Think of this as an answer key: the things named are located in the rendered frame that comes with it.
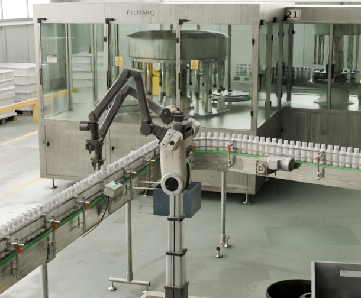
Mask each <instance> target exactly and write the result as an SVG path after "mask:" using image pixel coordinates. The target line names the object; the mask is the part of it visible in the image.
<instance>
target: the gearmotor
mask: <svg viewBox="0 0 361 298"><path fill-rule="evenodd" d="M294 167H295V160H294V159H293V158H292V157H284V156H275V155H271V156H269V157H268V158H266V157H259V158H257V159H256V174H257V175H262V176H267V175H269V174H272V170H275V181H276V172H277V170H279V171H287V172H292V171H293V169H294ZM276 191H277V192H276V194H273V195H277V194H278V187H277V182H276Z"/></svg>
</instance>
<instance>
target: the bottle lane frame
mask: <svg viewBox="0 0 361 298"><path fill-rule="evenodd" d="M160 163H161V162H160V159H158V160H157V161H155V162H154V163H153V167H152V166H151V176H152V182H156V181H158V180H159V179H161V178H162V175H161V176H159V164H160ZM145 172H146V176H149V166H148V167H146V168H145V169H143V170H142V171H140V172H138V173H137V174H135V175H134V179H133V177H132V181H133V187H145V188H148V187H149V186H151V185H152V184H153V183H152V184H151V185H149V183H143V182H140V185H138V181H139V180H140V181H145V177H146V176H145ZM146 178H147V179H146V180H147V181H149V177H146ZM145 182H146V181H145ZM126 185H127V188H128V189H130V178H129V179H128V180H126V181H125V182H123V183H122V188H121V191H120V193H119V194H117V195H116V196H114V197H111V204H112V206H111V210H112V212H111V214H112V213H114V212H115V211H116V210H118V209H119V208H120V207H122V206H123V205H125V204H126V203H127V202H129V201H130V200H131V199H130V190H127V189H126ZM126 190H127V194H128V195H127V194H126ZM104 199H105V202H106V201H107V200H108V196H107V195H105V194H104V195H103V196H101V197H100V198H98V199H97V200H95V201H94V202H92V203H90V204H89V205H88V206H87V210H85V221H86V222H87V224H86V228H87V230H86V232H88V231H89V230H90V229H92V228H93V227H94V226H96V225H97V224H99V222H100V220H101V219H102V217H103V215H104V212H105V209H103V211H102V215H101V216H100V215H99V209H100V208H102V207H103V206H104V205H105V203H104ZM78 216H80V221H83V209H81V210H80V211H78V212H76V213H75V214H73V215H72V216H70V217H68V218H67V219H66V220H64V221H63V222H61V223H59V224H58V225H57V229H55V241H56V242H57V245H56V249H57V252H56V254H57V253H58V252H60V251H61V250H63V249H64V248H66V247H67V246H68V245H70V244H71V243H72V242H73V241H75V240H77V239H78V238H79V237H81V236H82V235H83V234H85V233H83V230H82V229H81V228H83V225H82V222H80V227H81V228H80V227H78V223H79V221H78ZM48 236H49V240H50V242H53V232H52V229H50V230H49V231H47V232H45V233H44V234H42V235H41V236H39V237H38V238H36V239H35V240H33V241H31V242H30V243H29V244H27V245H26V246H24V247H22V248H21V253H20V254H19V266H20V267H21V270H20V272H21V278H20V280H21V279H23V278H24V277H25V276H27V275H28V274H30V273H31V272H32V271H34V270H35V269H36V268H38V267H39V266H41V265H42V264H44V263H45V262H46V261H47V260H48V256H47V252H48V243H49V242H48V240H47V237H48ZM12 260H13V266H14V267H16V253H15V252H14V253H13V254H11V255H10V256H9V257H7V258H6V259H3V260H2V261H0V295H1V294H2V293H3V292H5V291H6V290H8V289H9V288H10V287H12V286H13V285H14V284H16V283H17V282H19V281H17V279H16V276H14V275H13V274H11V269H12V268H13V267H12V266H11V261H12ZM13 269H14V270H13V273H14V274H17V272H16V270H15V269H16V268H13Z"/></svg>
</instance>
